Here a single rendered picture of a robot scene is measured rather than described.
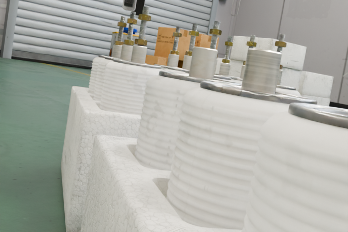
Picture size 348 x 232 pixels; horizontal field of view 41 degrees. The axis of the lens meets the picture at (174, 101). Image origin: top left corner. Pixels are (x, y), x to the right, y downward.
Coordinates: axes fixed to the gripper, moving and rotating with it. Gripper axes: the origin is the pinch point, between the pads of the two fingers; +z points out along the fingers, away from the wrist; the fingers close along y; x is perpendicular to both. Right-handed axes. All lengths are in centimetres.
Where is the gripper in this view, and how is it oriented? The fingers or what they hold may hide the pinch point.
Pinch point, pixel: (133, 5)
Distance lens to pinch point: 84.7
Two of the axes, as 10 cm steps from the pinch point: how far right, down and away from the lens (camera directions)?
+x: 9.8, 1.7, -1.2
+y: -1.3, 0.6, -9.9
